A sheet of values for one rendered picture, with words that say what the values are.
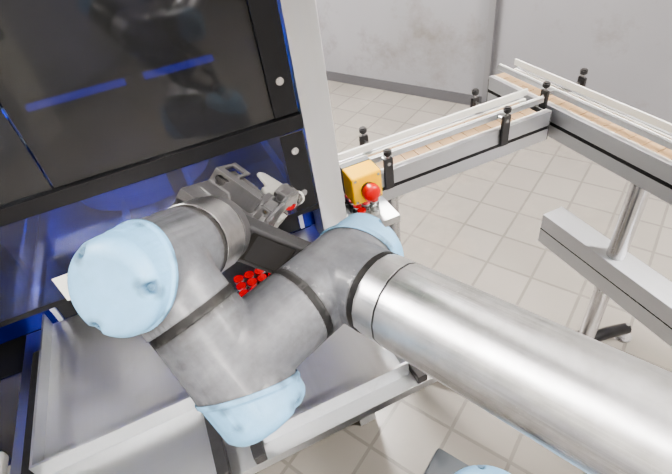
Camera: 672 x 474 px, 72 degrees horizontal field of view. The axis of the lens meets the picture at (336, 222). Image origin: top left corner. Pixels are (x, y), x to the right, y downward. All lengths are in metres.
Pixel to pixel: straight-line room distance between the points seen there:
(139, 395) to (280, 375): 0.59
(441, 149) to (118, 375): 0.90
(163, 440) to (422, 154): 0.86
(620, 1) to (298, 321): 2.85
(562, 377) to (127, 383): 0.79
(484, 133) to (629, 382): 1.06
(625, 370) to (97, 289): 0.33
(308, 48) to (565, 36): 2.47
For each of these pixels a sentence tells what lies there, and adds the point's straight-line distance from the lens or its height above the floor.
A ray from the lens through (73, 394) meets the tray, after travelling 1.01.
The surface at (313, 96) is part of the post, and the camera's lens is 0.87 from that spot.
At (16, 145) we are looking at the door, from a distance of 0.86.
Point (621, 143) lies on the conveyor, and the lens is 1.35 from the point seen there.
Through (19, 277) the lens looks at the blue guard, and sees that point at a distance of 0.98.
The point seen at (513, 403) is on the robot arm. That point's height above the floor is 1.32.
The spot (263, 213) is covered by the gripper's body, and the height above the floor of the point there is 1.29.
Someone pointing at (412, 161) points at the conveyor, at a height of 0.93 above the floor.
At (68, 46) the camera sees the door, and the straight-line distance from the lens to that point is 0.80.
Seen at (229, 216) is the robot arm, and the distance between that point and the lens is 0.43.
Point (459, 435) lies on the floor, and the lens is 1.77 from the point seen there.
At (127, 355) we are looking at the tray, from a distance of 1.01.
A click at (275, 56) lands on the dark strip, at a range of 0.83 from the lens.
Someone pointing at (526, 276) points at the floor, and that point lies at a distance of 2.22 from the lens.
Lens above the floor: 1.59
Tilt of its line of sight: 40 degrees down
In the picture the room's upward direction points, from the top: 9 degrees counter-clockwise
